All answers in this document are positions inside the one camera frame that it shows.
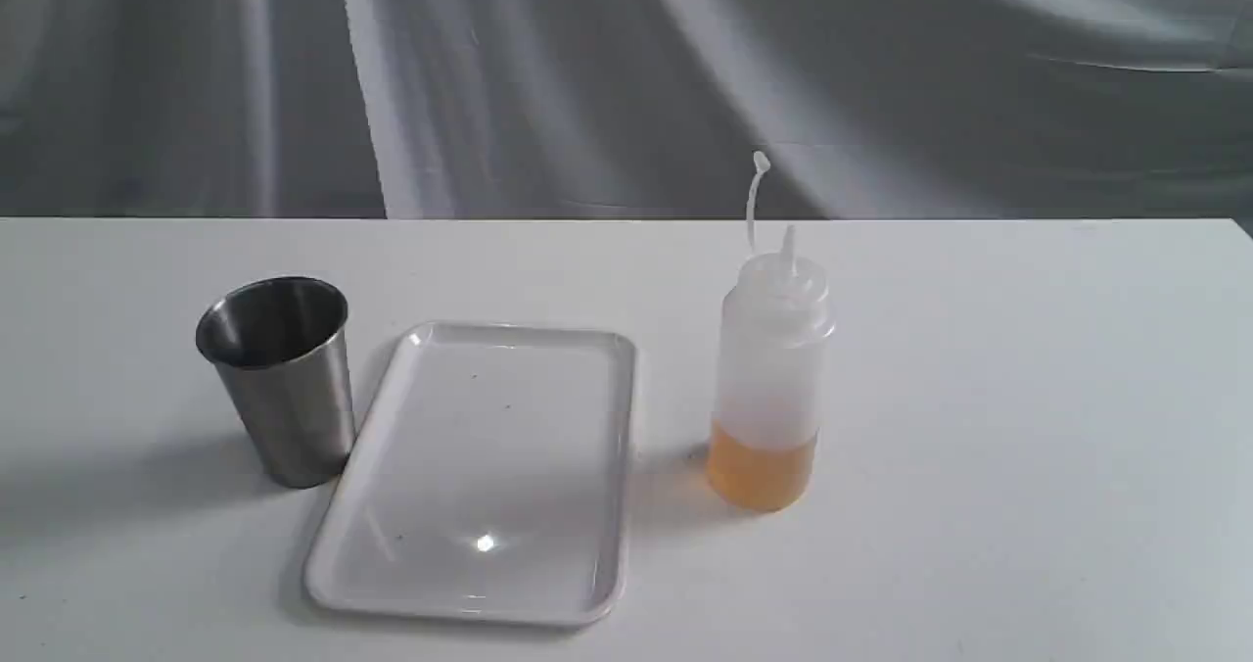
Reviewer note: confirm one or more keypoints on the squeeze bottle with amber liquid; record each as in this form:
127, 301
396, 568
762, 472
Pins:
775, 324

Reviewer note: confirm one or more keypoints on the white rectangular plastic tray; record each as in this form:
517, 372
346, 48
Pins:
488, 482

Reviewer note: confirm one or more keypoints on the grey draped backdrop cloth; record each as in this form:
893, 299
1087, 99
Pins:
626, 108

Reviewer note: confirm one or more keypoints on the stainless steel cup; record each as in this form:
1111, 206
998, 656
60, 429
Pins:
280, 348

